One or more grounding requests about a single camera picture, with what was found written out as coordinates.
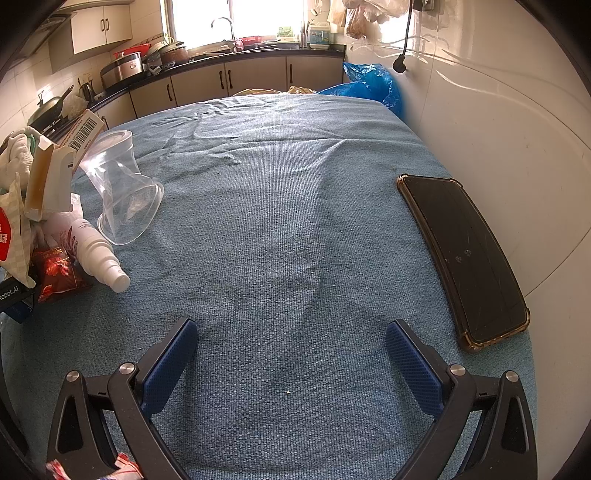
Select white orange carton box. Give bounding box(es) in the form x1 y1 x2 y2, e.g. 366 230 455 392
24 109 106 222

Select blue plastic bag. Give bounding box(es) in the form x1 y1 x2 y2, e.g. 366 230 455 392
318 62 405 119

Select blue table cloth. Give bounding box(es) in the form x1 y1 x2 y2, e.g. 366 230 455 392
2 94 537 479

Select beige red paper bag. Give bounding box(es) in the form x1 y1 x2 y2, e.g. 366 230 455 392
0 174 36 289

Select lower kitchen cabinets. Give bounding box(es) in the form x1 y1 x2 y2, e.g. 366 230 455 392
92 50 345 128

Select upper wall cabinet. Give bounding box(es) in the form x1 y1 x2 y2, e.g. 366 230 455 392
48 4 132 72

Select yellow plastic bag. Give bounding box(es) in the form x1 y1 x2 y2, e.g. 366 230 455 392
233 86 317 97

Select clear plastic cup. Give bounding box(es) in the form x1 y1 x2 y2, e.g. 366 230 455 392
80 130 164 245

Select black smartphone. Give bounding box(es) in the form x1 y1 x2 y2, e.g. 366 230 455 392
396 174 531 351

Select white spray bottle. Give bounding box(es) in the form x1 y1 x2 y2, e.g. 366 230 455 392
67 219 130 293

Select red snack packet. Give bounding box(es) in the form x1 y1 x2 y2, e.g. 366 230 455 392
31 247 91 303

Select hanging plastic bags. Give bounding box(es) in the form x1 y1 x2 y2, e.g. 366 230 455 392
328 0 411 39

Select black power cable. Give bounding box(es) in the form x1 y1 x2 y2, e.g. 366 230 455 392
392 0 429 74

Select black wok with lid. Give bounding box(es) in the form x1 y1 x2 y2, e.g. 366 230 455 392
27 85 73 132

